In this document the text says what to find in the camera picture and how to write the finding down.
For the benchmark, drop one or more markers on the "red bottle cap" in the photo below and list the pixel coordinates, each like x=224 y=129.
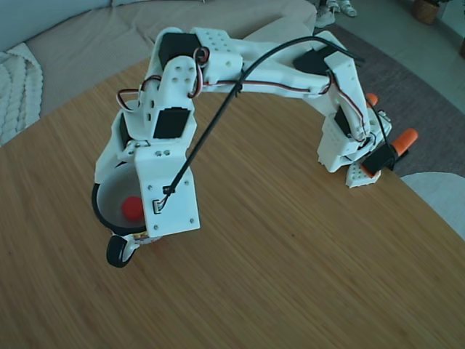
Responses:
x=131 y=208

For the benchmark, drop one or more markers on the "colourful patterned cup, black rim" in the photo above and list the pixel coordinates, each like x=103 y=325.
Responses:
x=116 y=203

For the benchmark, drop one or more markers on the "beige sofa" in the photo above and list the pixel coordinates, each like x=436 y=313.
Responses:
x=91 y=47

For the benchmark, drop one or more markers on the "white knitted blanket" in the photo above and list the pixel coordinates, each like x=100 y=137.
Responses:
x=18 y=91

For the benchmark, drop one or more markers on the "white padded chair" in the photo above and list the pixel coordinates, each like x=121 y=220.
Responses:
x=290 y=27
x=439 y=196

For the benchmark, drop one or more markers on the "white sneaker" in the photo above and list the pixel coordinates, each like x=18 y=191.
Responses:
x=347 y=8
x=323 y=16

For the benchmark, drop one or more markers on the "orange clamp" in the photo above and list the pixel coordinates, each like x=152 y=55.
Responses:
x=372 y=99
x=407 y=140

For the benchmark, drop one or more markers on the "grey rug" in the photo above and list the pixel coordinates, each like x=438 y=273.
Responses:
x=417 y=91

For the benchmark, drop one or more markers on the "wicker basket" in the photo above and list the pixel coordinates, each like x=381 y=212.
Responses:
x=425 y=12

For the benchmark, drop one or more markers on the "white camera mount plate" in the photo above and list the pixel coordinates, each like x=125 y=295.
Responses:
x=181 y=218

